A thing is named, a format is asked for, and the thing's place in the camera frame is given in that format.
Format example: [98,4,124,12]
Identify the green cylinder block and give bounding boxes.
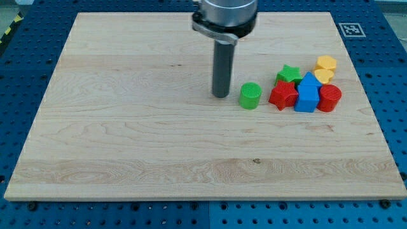
[239,82,262,109]

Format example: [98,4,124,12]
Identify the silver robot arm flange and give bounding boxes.
[192,0,258,46]

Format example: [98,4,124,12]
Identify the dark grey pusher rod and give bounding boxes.
[212,40,235,98]

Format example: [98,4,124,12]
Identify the wooden board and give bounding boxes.
[4,12,406,202]

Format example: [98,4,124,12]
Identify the red star block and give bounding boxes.
[268,80,299,111]

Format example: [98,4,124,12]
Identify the green star block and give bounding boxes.
[274,64,303,86]

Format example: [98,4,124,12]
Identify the blue cube block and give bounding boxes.
[294,85,319,113]

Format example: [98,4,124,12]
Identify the blue triangle block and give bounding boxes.
[299,71,322,88]

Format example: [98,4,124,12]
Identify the yellow heart block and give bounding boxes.
[314,69,335,85]

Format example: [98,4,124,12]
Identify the red cylinder block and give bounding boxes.
[317,85,342,112]

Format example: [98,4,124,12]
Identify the yellow hexagon block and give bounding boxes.
[314,55,337,72]

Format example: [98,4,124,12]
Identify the white fiducial marker tag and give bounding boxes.
[339,22,366,38]

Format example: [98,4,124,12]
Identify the black bolt left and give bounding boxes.
[27,202,38,212]

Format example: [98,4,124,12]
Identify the black bolt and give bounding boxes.
[379,199,392,209]
[27,202,38,212]

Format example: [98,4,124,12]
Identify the black bolt right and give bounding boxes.
[379,199,392,209]

